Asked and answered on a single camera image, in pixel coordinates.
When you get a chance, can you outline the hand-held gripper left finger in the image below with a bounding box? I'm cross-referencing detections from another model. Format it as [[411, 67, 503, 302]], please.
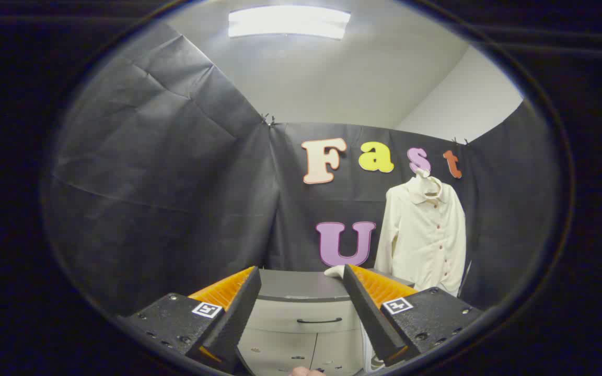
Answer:
[[123, 266, 262, 374]]

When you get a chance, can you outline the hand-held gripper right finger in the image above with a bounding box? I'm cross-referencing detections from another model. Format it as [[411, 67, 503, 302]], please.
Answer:
[[343, 264, 484, 366]]

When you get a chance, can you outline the black backdrop cloth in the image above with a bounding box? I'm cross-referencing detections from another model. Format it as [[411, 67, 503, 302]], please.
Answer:
[[42, 21, 563, 319]]

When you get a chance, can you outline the ceiling light panel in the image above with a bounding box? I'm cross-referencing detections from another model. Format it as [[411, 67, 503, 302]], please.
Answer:
[[228, 6, 351, 40]]

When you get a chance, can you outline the cream button shirt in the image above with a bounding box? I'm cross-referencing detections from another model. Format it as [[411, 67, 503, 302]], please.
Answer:
[[374, 175, 467, 297]]

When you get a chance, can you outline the cream clothes hanger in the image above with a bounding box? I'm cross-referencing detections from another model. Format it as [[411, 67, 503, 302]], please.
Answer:
[[415, 167, 443, 196]]

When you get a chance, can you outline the grey cabinet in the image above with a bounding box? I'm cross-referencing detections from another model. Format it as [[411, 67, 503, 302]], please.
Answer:
[[236, 269, 416, 376]]

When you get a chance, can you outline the cream white garment steamer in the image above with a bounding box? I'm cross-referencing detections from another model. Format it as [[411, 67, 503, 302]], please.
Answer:
[[324, 265, 386, 372]]

